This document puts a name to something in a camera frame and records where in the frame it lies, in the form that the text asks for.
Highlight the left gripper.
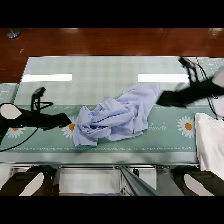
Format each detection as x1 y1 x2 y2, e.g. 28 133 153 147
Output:
41 112 73 131

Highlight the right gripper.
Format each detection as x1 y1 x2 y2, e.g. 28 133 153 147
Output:
156 87 190 108

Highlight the light blue shirt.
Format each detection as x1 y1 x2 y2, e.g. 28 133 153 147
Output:
72 82 162 148

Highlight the white garment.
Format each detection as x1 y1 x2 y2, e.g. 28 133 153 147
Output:
194 112 224 182

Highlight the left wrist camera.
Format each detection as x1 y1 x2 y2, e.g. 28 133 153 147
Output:
30 86 55 113

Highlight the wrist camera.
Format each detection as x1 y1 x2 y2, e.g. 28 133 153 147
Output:
177 56 202 85
30 86 55 113

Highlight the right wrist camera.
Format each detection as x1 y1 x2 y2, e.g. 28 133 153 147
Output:
177 56 202 85

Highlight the black cable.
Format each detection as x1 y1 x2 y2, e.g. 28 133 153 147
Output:
195 57 221 120
0 127 39 153

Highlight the silver frame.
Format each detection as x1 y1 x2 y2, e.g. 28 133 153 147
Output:
0 161 202 197

